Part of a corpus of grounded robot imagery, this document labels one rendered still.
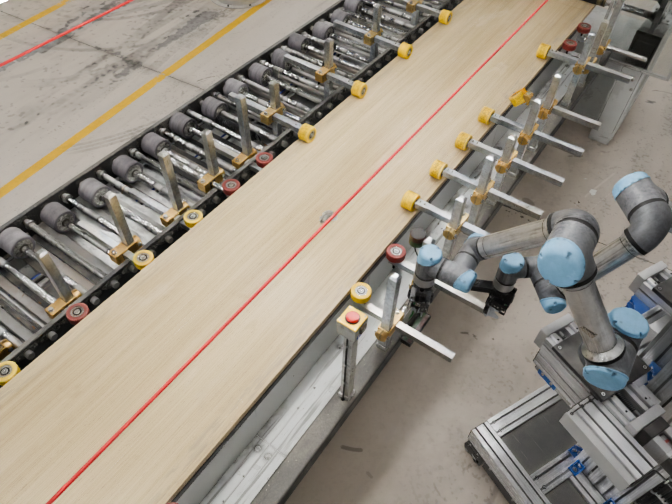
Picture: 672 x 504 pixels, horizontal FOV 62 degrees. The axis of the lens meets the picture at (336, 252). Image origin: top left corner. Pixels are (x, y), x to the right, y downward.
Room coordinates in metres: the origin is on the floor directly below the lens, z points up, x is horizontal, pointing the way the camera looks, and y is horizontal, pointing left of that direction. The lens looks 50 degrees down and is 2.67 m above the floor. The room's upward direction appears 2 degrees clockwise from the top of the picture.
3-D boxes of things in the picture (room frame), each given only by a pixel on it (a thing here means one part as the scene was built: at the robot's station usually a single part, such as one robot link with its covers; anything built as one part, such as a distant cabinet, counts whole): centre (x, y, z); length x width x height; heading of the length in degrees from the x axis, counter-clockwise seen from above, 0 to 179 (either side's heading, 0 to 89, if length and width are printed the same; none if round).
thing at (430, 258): (1.14, -0.30, 1.25); 0.09 x 0.08 x 0.11; 58
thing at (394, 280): (1.16, -0.20, 0.92); 0.04 x 0.04 x 0.48; 56
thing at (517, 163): (2.01, -0.80, 0.95); 0.50 x 0.04 x 0.04; 56
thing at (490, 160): (1.78, -0.62, 0.93); 0.04 x 0.04 x 0.48; 56
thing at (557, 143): (2.22, -0.94, 0.95); 0.50 x 0.04 x 0.04; 56
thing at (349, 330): (0.94, -0.06, 1.18); 0.07 x 0.07 x 0.08; 56
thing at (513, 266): (1.23, -0.61, 1.12); 0.09 x 0.08 x 0.11; 98
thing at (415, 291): (1.14, -0.30, 1.09); 0.09 x 0.08 x 0.12; 166
